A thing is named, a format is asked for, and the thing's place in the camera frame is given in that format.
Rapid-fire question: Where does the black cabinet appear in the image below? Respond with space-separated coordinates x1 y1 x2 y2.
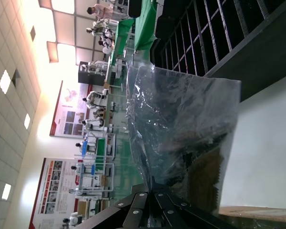
78 61 106 85

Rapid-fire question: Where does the wall poster with photo row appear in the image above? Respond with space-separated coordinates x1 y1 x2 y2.
28 157 84 229

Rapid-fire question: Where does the black slotted divider container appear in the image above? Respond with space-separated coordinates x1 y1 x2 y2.
150 0 286 104

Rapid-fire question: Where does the wall poster with dark photos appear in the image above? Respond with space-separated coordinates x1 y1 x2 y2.
49 80 94 138

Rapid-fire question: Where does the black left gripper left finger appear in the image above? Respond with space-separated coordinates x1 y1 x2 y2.
73 192 150 229

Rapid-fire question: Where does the white tube shelf rack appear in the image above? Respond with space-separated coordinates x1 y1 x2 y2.
74 160 115 198

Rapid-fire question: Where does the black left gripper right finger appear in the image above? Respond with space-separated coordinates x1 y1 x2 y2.
153 192 232 229

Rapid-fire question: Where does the person in pink shirt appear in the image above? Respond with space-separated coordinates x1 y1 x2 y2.
87 3 115 20

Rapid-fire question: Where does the brown cardboard box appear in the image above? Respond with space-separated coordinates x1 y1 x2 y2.
218 206 286 229

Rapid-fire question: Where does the silver antistatic bag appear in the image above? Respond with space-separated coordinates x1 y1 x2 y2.
125 66 242 215

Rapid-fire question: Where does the green covered table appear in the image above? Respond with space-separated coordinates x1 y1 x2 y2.
111 18 136 67
133 0 159 51

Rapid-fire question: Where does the bagged graphics card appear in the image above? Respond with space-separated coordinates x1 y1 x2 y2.
225 216 286 229

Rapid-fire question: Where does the rack with blue tray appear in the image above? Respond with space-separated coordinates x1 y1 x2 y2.
74 132 117 163

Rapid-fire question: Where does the graphics card with metal bracket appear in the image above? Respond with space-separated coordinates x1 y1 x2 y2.
157 133 227 212

